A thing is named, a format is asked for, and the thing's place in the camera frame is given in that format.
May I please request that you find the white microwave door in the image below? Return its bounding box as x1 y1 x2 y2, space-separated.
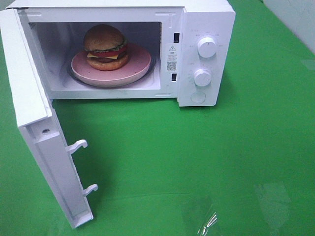
0 8 98 228

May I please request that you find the glass microwave turntable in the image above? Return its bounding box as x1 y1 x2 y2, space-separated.
69 59 156 88

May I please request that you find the white microwave oven body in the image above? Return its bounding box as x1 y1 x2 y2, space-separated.
5 0 235 106

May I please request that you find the burger with sesame bun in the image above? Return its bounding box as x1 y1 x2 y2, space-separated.
83 24 128 71

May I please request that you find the clear tape strip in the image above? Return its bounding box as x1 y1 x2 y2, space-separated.
197 212 220 236

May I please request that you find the white lower timer knob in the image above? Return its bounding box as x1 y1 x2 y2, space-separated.
193 69 212 87

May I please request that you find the green table cloth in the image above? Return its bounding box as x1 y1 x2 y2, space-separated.
0 0 315 236

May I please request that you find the round door release button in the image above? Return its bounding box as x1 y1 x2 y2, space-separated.
190 91 206 104

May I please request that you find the white upper power knob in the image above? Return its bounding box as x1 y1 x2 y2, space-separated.
197 36 217 58

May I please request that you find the pink round plate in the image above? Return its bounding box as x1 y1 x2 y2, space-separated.
71 44 151 88

